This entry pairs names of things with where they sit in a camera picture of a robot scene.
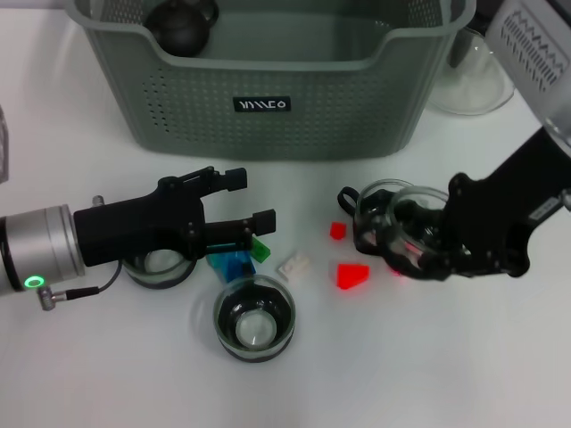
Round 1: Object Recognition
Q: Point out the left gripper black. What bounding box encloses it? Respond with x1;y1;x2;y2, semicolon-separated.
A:
73;165;277;268

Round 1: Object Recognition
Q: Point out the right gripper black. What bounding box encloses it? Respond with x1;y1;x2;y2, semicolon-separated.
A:
386;127;571;282

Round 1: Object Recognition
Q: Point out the grey-green perforated storage bin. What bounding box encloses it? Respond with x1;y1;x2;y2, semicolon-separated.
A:
66;0;477;162

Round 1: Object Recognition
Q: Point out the green toy brick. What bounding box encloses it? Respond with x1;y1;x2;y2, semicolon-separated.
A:
249;235;272;264

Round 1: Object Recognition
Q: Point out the blue translucent toy brick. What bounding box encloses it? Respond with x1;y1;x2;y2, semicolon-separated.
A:
220;251;259;283

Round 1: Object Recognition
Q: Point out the white toy brick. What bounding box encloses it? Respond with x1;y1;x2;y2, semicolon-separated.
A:
275;252;312;283

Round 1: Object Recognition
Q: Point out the red wedge toy brick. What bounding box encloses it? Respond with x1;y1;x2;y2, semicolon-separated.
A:
327;261;371;292

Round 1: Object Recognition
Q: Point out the glass carafe with black lid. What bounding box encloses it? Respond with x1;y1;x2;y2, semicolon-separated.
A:
427;25;517;117

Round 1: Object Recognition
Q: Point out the left arm cable with connector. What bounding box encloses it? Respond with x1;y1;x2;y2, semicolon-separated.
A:
37;262;125;312

